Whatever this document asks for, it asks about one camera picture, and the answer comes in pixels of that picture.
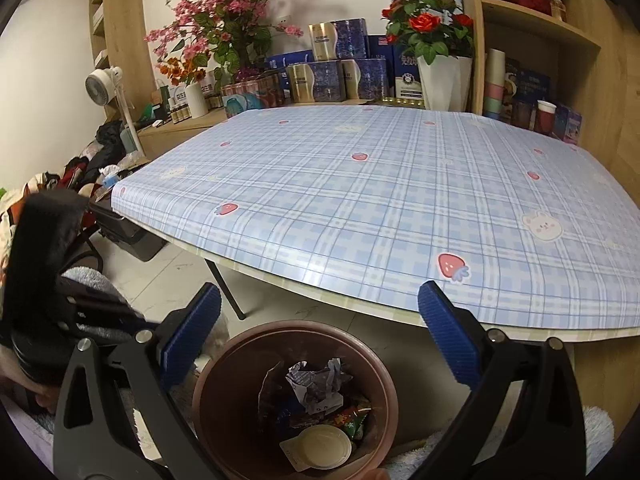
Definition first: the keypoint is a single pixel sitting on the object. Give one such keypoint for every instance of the red rose plant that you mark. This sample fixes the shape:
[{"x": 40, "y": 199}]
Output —
[{"x": 430, "y": 25}]

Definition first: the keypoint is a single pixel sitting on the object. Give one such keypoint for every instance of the colourful snack wrapper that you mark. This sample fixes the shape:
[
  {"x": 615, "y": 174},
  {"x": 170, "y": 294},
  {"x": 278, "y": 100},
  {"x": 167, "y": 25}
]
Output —
[{"x": 352, "y": 420}]

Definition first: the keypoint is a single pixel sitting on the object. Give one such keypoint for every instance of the black case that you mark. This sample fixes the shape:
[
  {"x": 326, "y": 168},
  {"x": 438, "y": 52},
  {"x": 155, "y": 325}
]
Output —
[{"x": 132, "y": 240}]

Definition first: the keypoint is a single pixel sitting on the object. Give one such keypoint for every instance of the dark blue gift box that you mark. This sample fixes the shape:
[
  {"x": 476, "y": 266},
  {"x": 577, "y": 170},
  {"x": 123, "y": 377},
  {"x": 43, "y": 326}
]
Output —
[{"x": 381, "y": 47}]

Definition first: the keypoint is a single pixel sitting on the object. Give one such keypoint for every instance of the wooden shelf unit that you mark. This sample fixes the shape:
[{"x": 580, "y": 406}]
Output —
[{"x": 590, "y": 75}]

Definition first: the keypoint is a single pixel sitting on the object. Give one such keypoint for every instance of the cream round lid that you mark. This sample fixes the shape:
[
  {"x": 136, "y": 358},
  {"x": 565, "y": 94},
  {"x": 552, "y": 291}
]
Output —
[{"x": 320, "y": 447}]

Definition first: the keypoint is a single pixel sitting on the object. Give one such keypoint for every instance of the flat blue box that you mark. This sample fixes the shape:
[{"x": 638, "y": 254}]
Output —
[{"x": 287, "y": 61}]

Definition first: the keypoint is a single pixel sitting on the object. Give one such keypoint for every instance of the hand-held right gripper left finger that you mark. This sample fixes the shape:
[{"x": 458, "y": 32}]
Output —
[{"x": 192, "y": 330}]

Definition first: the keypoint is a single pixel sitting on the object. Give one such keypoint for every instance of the pink blue box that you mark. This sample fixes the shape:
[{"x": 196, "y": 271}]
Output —
[{"x": 569, "y": 125}]

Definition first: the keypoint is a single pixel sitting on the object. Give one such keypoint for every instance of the wooden wall shelf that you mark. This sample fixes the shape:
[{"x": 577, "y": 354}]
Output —
[{"x": 122, "y": 20}]

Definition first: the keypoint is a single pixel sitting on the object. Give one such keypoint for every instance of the stack of pastel cups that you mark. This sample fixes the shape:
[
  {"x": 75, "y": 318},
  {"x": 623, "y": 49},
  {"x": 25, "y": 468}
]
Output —
[{"x": 495, "y": 85}]

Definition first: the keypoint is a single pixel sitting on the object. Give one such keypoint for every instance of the group of small bottles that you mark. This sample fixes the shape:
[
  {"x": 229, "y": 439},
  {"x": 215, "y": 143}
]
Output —
[{"x": 179, "y": 110}]

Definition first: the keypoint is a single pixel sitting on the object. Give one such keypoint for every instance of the black table leg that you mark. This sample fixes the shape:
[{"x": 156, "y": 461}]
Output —
[{"x": 227, "y": 290}]

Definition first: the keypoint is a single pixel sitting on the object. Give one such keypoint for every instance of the teal round item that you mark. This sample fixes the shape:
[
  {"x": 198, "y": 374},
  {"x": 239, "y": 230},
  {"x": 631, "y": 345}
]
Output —
[{"x": 242, "y": 106}]

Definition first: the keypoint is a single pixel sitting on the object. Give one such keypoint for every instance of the orange flowers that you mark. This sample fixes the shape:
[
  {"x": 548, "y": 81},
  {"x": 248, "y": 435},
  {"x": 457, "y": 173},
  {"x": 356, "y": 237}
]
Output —
[{"x": 180, "y": 71}]

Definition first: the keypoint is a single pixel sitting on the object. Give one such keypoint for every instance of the white fan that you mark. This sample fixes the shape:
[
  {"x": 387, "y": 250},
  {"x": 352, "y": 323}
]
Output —
[{"x": 102, "y": 86}]

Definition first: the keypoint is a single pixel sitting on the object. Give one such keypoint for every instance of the dark blue printed box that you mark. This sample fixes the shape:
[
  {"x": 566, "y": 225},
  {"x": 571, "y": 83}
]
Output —
[{"x": 532, "y": 82}]

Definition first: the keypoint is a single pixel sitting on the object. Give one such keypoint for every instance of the blue foil wrapper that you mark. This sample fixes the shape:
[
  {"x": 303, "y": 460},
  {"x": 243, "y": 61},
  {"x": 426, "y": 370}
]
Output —
[{"x": 270, "y": 390}]

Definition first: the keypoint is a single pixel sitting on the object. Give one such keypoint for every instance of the white blue paper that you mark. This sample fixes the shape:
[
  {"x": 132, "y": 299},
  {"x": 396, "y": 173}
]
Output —
[{"x": 312, "y": 385}]

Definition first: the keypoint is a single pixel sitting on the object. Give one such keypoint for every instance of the small pale bottle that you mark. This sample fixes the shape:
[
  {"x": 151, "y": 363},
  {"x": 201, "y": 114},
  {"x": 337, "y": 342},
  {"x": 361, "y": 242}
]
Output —
[{"x": 558, "y": 9}]

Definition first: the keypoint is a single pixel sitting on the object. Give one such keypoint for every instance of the white cylinder vase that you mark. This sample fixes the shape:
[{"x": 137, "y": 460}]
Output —
[{"x": 196, "y": 101}]

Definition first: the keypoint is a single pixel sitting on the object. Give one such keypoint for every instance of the fuzzy pale pajama leg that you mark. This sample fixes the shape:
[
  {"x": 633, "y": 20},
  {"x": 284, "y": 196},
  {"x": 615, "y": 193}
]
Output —
[
  {"x": 595, "y": 430},
  {"x": 95, "y": 280}
]

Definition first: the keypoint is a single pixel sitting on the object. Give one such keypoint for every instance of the pile of clothes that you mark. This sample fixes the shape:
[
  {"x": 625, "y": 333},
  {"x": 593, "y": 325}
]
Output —
[{"x": 75, "y": 170}]

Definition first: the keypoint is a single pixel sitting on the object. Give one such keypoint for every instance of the gold tray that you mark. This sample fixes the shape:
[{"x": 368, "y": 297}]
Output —
[{"x": 400, "y": 102}]

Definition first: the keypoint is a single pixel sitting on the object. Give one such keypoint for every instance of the brown plastic bin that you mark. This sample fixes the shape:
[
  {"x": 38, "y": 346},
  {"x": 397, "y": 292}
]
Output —
[{"x": 235, "y": 410}]

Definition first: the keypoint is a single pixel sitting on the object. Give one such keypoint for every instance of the red cup white lid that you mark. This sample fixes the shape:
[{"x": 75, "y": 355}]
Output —
[{"x": 546, "y": 120}]

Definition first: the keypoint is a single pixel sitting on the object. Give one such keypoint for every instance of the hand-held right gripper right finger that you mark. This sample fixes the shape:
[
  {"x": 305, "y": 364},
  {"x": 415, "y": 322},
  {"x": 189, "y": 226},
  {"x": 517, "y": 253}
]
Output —
[{"x": 450, "y": 330}]

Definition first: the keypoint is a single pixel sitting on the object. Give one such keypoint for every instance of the white flower pot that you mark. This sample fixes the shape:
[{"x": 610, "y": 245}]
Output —
[{"x": 445, "y": 85}]

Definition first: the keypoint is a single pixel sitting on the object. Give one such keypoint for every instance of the blue white carton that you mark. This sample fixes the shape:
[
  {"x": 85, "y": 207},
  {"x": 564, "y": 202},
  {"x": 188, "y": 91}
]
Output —
[{"x": 409, "y": 75}]

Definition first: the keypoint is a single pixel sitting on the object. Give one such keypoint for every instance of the pink flower arrangement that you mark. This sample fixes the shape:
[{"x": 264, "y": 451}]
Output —
[{"x": 225, "y": 5}]

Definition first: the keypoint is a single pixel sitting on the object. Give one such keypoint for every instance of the dark brown cup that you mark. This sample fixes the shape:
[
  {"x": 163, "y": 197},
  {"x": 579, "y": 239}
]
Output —
[{"x": 523, "y": 116}]

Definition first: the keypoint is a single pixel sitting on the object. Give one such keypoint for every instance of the wooden low cabinet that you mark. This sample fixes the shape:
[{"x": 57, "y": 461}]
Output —
[{"x": 175, "y": 135}]

